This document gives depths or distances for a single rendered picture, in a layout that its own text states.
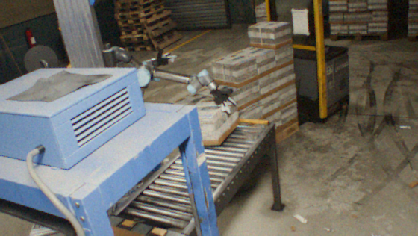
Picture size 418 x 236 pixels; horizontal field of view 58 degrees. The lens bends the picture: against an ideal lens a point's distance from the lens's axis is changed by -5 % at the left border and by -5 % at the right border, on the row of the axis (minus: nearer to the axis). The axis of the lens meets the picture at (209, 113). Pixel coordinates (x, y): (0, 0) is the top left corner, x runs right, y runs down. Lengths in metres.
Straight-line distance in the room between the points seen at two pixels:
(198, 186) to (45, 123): 0.74
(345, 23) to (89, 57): 6.27
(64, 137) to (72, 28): 1.86
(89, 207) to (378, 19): 7.64
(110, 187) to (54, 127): 0.26
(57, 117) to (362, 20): 7.57
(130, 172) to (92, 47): 1.92
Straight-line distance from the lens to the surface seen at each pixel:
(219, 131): 2.81
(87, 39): 3.11
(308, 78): 4.90
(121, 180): 1.28
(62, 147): 1.32
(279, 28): 4.20
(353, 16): 8.44
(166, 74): 2.94
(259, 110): 4.11
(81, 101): 1.36
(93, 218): 1.22
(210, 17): 11.30
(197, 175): 1.69
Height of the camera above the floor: 2.13
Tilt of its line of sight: 23 degrees down
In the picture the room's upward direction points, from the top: 9 degrees counter-clockwise
